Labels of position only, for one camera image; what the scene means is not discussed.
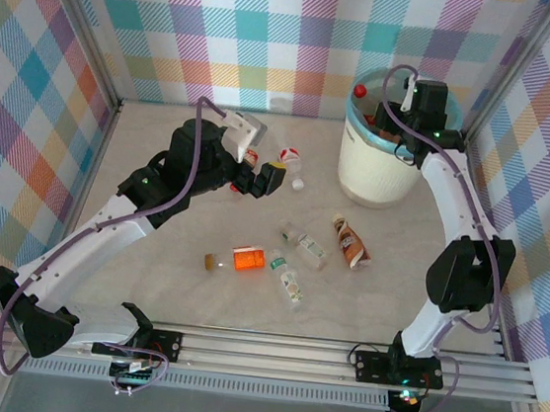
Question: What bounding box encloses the clear bottle red white label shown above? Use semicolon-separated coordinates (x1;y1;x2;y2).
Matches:
275;144;311;193

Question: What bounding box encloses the white plastic bin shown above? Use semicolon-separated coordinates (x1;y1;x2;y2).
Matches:
333;63;469;218

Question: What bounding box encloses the clear plastic bottle without label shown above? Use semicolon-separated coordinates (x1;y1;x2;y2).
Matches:
267;93;293;117

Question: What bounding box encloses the clear bottle white green label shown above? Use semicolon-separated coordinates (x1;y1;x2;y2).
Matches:
275;218;333;274
263;247;311;315

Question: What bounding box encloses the clear bottle orange label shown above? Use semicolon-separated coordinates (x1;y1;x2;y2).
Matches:
201;240;271;280

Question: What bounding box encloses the brown drink bottle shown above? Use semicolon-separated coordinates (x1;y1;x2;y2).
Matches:
326;211;379;275

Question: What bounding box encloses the small circuit board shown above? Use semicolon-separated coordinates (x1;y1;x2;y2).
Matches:
384;386;427;412
106;354;162;400

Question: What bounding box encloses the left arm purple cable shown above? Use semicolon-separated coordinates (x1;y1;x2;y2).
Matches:
0;76;232;400

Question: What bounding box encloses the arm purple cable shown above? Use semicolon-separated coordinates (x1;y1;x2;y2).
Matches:
0;76;232;400
346;61;530;412

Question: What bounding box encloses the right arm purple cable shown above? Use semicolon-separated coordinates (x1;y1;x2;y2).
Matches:
346;61;530;412

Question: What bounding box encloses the thin black cable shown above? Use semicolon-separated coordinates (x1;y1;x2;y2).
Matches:
392;143;421;167

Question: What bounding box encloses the aluminium frame floor bar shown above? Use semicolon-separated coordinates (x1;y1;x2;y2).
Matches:
430;132;550;412
0;85;125;412

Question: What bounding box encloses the aluminium frame post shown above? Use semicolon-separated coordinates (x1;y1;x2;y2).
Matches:
458;0;550;149
21;0;136;115

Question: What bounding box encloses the aluminium mounting rail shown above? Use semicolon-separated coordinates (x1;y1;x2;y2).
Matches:
4;302;542;412

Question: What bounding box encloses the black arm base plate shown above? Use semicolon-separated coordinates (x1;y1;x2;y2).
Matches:
90;322;186;366
351;348;447;393

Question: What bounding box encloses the grey slotted cable tray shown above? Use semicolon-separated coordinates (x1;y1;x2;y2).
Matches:
17;354;392;412

